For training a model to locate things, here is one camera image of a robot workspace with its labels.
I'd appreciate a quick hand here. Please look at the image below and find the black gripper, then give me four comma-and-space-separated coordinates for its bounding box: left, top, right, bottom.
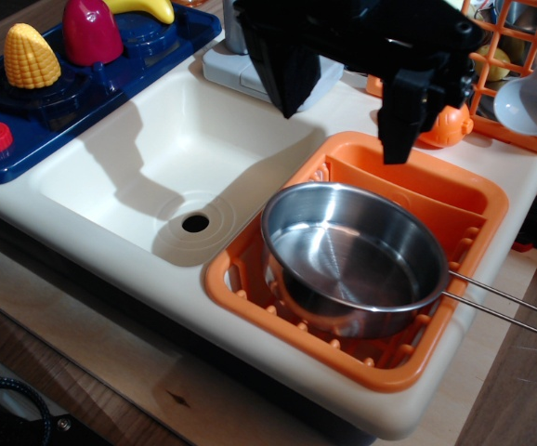
233, 1, 477, 164

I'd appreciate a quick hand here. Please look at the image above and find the stainless steel pan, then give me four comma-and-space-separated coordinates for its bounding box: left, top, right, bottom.
260, 182, 537, 339

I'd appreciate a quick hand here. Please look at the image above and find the orange plastic drying rack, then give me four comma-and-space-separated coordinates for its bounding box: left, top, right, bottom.
205, 132, 509, 393

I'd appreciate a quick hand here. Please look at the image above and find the orange toy fruit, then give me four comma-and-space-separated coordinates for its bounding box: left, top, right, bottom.
418, 104, 474, 149

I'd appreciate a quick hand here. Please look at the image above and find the grey toy faucet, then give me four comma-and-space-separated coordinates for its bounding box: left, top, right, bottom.
202, 0, 346, 114

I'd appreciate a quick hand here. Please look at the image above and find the yellow toy banana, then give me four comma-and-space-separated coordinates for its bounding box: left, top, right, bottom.
105, 0, 175, 25

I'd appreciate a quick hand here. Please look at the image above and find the red toy pepper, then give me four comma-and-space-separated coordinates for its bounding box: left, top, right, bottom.
62, 0, 124, 67

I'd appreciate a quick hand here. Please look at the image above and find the dark blue toy stove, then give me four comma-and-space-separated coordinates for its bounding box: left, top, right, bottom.
0, 5, 222, 184

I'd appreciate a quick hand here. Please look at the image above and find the yellow toy corn cob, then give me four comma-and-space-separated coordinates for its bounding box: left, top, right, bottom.
3, 23, 61, 89

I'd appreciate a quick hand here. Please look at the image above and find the orange wire basket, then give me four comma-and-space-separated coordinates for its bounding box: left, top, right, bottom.
459, 1, 537, 152

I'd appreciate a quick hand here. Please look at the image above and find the black braided cable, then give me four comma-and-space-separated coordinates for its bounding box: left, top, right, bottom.
0, 376, 54, 446

